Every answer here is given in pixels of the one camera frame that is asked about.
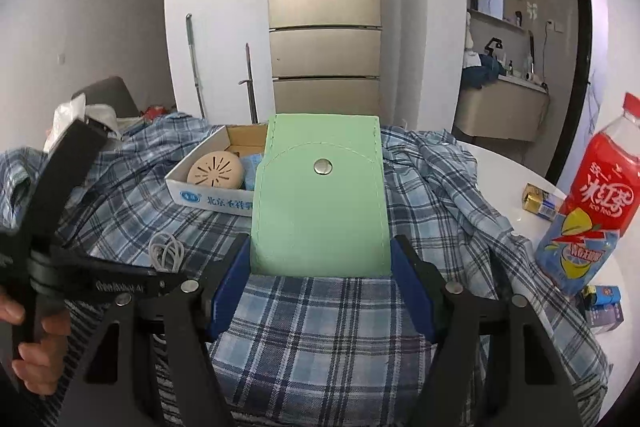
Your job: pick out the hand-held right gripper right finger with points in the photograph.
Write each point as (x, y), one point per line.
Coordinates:
(415, 287)

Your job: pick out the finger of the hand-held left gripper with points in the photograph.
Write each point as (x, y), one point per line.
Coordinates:
(70, 167)
(100, 279)

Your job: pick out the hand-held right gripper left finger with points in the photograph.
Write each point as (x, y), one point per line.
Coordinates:
(230, 287)

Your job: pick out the white cardboard box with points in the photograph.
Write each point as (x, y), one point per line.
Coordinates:
(215, 199)

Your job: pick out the green pouch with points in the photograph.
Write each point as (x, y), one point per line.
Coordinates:
(320, 217)

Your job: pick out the blue tissue packet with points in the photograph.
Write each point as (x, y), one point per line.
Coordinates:
(252, 172)

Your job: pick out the beige round case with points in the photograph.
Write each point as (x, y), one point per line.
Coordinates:
(215, 169)

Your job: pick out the person's left hand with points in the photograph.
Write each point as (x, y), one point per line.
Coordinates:
(50, 347)

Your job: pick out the white bag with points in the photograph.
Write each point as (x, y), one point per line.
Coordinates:
(70, 112)

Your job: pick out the blue plaid shirt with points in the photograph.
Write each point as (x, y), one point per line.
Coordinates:
(310, 332)

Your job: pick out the red bags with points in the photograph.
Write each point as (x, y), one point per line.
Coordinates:
(155, 111)

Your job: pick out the gold battery pack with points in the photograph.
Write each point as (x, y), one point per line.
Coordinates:
(542, 202)

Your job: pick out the small blue box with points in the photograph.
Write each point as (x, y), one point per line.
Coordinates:
(605, 307)

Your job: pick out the beige sink cabinet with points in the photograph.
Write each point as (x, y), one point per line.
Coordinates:
(500, 107)

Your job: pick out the red drink bottle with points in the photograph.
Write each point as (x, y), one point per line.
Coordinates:
(600, 187)

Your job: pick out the blue towel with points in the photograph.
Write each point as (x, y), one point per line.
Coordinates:
(480, 72)

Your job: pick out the white hair dryer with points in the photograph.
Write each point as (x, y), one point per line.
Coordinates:
(532, 77)

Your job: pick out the beige refrigerator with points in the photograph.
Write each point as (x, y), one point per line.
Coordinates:
(325, 57)

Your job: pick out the black faucet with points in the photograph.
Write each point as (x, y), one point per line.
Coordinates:
(494, 44)

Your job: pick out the black-framed glass door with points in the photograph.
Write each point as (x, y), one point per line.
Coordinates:
(582, 57)

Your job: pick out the white wall socket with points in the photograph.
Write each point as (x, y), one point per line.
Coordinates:
(554, 26)

